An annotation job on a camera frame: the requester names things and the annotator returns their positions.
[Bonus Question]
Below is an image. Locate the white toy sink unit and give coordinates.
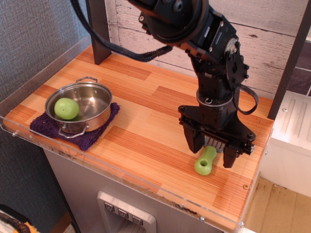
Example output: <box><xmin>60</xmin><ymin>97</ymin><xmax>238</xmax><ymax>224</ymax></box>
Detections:
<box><xmin>259</xmin><ymin>91</ymin><xmax>311</xmax><ymax>197</ymax></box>

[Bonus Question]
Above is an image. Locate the clear acrylic table guard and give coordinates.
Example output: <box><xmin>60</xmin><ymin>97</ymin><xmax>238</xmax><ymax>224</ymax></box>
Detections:
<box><xmin>4</xmin><ymin>38</ymin><xmax>271</xmax><ymax>232</ymax></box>

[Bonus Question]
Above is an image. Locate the green handled grey spatula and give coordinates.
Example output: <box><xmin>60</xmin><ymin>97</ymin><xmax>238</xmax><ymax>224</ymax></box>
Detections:
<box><xmin>194</xmin><ymin>136</ymin><xmax>225</xmax><ymax>176</ymax></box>

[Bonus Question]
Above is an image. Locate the dark frame post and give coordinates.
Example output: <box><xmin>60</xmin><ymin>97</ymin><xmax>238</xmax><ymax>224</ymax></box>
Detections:
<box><xmin>268</xmin><ymin>0</ymin><xmax>311</xmax><ymax>120</ymax></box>
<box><xmin>86</xmin><ymin>0</ymin><xmax>112</xmax><ymax>65</ymax></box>

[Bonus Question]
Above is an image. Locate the stainless steel pot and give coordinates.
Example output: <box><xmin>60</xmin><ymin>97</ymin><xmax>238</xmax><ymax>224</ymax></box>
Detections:
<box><xmin>45</xmin><ymin>76</ymin><xmax>113</xmax><ymax>138</ymax></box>

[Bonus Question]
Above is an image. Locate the purple cloth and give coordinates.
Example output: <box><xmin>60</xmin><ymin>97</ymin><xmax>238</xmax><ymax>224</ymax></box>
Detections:
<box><xmin>30</xmin><ymin>102</ymin><xmax>121</xmax><ymax>151</ymax></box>

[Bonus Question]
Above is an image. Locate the silver toy fridge cabinet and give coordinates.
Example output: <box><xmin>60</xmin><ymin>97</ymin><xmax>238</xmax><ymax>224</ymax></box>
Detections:
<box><xmin>44</xmin><ymin>150</ymin><xmax>220</xmax><ymax>233</ymax></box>

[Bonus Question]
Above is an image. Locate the green toy apple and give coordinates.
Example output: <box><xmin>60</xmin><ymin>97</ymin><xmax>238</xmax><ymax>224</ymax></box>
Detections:
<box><xmin>54</xmin><ymin>98</ymin><xmax>79</xmax><ymax>120</ymax></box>

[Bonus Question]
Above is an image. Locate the dark right frame post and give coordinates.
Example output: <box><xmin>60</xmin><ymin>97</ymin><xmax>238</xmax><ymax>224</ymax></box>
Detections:
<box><xmin>268</xmin><ymin>0</ymin><xmax>311</xmax><ymax>120</ymax></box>

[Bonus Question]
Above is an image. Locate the dark left frame post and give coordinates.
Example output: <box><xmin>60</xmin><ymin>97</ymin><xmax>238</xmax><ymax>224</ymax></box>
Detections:
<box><xmin>86</xmin><ymin>0</ymin><xmax>112</xmax><ymax>65</ymax></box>

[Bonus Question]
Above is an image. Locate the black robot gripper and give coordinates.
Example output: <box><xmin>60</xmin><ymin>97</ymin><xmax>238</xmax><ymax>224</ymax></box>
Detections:
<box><xmin>178</xmin><ymin>91</ymin><xmax>256</xmax><ymax>168</ymax></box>

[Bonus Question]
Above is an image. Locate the orange yellow object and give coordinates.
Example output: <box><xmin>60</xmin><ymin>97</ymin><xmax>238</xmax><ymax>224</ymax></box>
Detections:
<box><xmin>24</xmin><ymin>223</ymin><xmax>37</xmax><ymax>233</ymax></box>

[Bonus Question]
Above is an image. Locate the black braided cable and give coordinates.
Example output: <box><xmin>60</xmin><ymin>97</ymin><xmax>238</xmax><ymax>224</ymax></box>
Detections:
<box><xmin>69</xmin><ymin>0</ymin><xmax>173</xmax><ymax>63</ymax></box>

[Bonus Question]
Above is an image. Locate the grey water dispenser panel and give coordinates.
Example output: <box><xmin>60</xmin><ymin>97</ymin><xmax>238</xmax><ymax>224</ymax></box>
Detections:
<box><xmin>97</xmin><ymin>191</ymin><xmax>157</xmax><ymax>233</ymax></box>

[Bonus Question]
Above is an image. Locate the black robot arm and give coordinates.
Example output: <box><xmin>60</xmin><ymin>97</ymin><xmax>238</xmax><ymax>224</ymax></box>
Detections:
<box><xmin>132</xmin><ymin>0</ymin><xmax>256</xmax><ymax>168</ymax></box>

